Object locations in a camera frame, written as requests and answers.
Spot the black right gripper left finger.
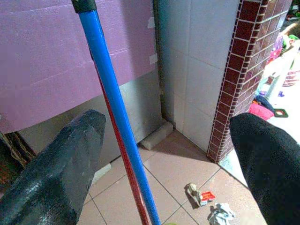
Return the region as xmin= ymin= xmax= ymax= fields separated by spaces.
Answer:
xmin=0 ymin=109 xmax=107 ymax=225

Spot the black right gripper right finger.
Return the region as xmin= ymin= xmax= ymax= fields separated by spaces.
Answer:
xmin=229 ymin=112 xmax=300 ymax=225

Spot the green broom with blue handle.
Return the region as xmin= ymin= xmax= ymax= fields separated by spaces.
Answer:
xmin=71 ymin=0 xmax=162 ymax=225

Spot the dark brown furniture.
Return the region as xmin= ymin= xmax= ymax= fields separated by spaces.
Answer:
xmin=0 ymin=131 xmax=36 ymax=188

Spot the white foam strip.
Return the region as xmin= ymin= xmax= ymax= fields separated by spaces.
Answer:
xmin=92 ymin=164 xmax=112 ymax=186

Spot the dark blue cloth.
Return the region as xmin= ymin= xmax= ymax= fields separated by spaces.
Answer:
xmin=255 ymin=95 xmax=275 ymax=111

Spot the crumpled grey paper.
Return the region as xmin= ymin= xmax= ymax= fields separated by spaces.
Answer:
xmin=208 ymin=202 xmax=236 ymax=225

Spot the red white packet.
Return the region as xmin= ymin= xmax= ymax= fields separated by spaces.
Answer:
xmin=200 ymin=191 xmax=216 ymax=207

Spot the child in red striped shirt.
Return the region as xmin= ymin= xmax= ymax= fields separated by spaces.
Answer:
xmin=280 ymin=22 xmax=300 ymax=87

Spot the stainless steel cabinet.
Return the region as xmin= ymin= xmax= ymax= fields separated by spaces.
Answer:
xmin=18 ymin=0 xmax=169 ymax=167

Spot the pink purple bag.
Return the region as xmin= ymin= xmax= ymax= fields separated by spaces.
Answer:
xmin=269 ymin=35 xmax=284 ymax=61

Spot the purple foam board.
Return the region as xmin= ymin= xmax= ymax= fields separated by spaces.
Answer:
xmin=0 ymin=0 xmax=158 ymax=135

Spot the green red toy frame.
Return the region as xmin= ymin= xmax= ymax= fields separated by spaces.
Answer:
xmin=273 ymin=107 xmax=288 ymax=118

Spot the green dustpan with red handle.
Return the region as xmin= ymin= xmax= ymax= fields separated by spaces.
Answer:
xmin=90 ymin=45 xmax=152 ymax=225

